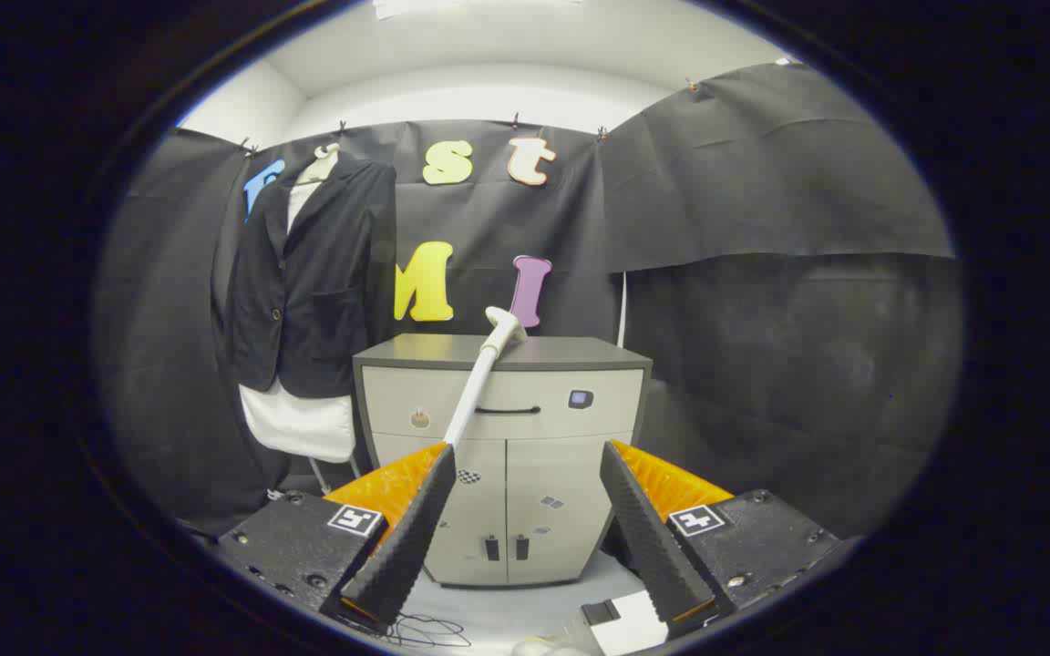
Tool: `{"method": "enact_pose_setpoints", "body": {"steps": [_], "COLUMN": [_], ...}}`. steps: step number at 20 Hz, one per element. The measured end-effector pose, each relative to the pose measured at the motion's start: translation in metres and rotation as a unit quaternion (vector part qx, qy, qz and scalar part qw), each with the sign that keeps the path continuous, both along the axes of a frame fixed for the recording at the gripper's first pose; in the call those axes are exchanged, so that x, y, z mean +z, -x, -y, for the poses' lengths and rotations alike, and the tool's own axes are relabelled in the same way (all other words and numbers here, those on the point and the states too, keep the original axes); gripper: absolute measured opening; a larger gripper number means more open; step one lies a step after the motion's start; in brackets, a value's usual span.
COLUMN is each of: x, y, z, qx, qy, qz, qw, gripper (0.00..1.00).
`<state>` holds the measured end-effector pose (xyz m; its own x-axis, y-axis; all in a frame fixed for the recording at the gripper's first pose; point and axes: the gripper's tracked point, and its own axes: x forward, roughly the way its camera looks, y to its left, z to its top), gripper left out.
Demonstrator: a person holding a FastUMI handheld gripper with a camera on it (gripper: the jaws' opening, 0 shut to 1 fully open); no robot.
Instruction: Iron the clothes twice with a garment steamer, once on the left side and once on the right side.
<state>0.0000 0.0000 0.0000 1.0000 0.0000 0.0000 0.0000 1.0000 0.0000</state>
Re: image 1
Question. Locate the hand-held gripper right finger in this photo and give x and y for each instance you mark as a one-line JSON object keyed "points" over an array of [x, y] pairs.
{"points": [[648, 547]]}

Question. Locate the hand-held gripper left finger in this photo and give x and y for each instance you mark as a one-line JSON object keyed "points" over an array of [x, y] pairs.
{"points": [[406, 538]]}

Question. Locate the white garment steamer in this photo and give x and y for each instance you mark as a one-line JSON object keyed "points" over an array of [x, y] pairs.
{"points": [[475, 383]]}

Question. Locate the black suit jacket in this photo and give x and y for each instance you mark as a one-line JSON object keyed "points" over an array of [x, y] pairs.
{"points": [[324, 282]]}

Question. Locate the metal garment stand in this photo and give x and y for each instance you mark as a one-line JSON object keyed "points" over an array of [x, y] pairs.
{"points": [[317, 474]]}

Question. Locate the white and black box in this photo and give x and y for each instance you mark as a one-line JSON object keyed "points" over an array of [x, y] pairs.
{"points": [[639, 629]]}

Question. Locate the grey and beige cabinet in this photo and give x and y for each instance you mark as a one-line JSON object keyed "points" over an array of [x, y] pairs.
{"points": [[543, 474]]}

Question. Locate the black backdrop cloth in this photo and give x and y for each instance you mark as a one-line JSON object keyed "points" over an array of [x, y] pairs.
{"points": [[762, 273]]}

